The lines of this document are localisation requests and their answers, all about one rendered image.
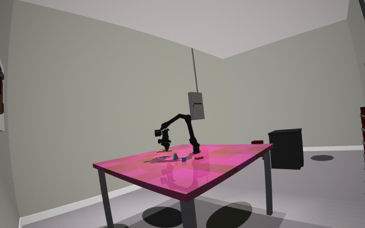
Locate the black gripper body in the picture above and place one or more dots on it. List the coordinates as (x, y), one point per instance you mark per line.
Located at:
(165, 140)

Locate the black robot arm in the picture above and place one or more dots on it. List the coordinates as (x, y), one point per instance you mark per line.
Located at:
(193, 141)

